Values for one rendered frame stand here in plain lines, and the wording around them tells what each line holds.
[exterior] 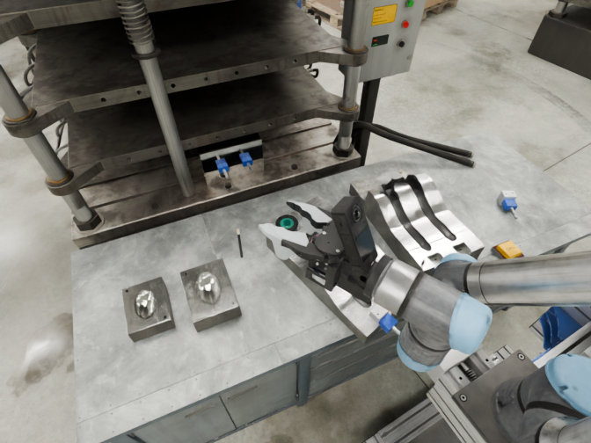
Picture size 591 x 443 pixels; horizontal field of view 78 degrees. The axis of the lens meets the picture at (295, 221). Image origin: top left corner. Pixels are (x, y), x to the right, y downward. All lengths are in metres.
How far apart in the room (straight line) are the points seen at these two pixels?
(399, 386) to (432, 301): 1.54
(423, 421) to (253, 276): 0.95
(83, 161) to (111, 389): 0.81
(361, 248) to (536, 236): 1.23
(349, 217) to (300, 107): 1.19
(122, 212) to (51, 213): 1.46
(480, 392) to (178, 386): 0.80
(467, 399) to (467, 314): 0.46
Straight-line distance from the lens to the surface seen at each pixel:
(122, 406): 1.25
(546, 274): 0.62
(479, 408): 0.99
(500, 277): 0.65
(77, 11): 1.36
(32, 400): 2.36
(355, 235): 0.53
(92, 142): 1.66
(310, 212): 0.63
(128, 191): 1.78
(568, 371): 0.84
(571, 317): 1.40
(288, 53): 1.52
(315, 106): 1.68
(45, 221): 3.07
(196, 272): 1.30
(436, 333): 0.56
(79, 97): 1.43
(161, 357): 1.27
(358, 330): 1.20
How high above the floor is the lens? 1.92
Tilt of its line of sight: 49 degrees down
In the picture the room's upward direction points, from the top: straight up
